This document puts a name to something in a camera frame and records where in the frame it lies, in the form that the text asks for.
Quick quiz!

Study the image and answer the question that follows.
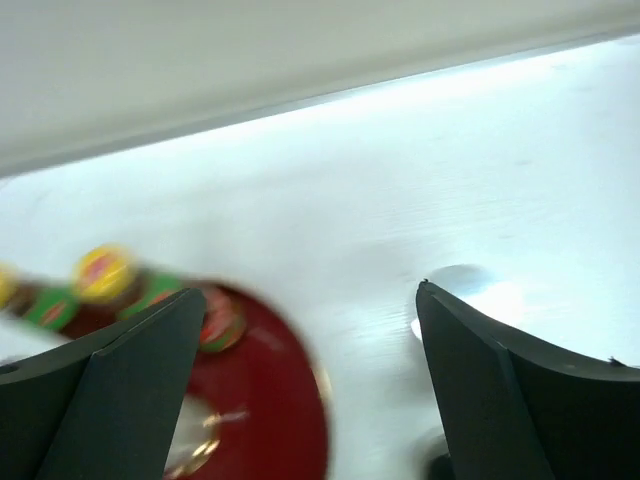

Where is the green label sauce bottle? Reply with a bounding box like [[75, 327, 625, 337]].
[[72, 244, 247, 353], [1, 265, 79, 332]]

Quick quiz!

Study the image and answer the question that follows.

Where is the red round tray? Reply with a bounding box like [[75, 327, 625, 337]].
[[64, 279, 334, 480]]

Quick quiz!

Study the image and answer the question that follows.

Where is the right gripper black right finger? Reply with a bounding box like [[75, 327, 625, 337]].
[[416, 280, 639, 479]]

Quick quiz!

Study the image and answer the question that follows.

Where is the black cap spice jar rear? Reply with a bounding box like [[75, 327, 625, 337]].
[[423, 435, 455, 480]]

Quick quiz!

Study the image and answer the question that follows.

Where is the silver lid jar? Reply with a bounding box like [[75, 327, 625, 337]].
[[420, 264, 525, 327]]

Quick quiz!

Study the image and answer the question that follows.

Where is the black cap glass shaker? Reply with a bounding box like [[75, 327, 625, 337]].
[[164, 395, 220, 479]]

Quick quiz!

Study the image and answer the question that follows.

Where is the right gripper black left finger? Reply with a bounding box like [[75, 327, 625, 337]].
[[1, 289, 205, 480]]

